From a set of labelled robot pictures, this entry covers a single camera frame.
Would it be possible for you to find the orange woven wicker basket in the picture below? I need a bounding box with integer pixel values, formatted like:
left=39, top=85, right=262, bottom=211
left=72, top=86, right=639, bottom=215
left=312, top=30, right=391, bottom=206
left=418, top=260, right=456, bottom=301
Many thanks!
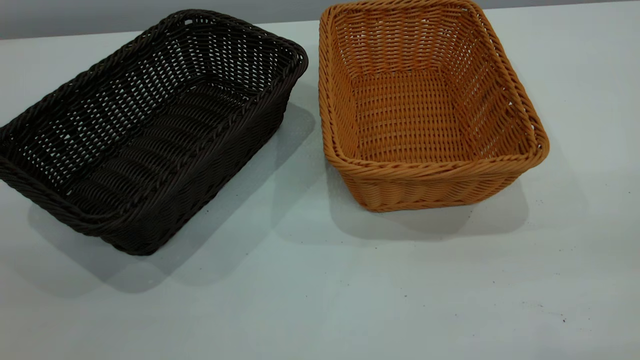
left=318, top=0, right=550, bottom=213

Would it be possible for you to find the black woven wicker basket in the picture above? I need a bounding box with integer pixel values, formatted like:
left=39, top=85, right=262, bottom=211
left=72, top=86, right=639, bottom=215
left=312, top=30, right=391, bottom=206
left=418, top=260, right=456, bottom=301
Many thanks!
left=0, top=9, right=309, bottom=256

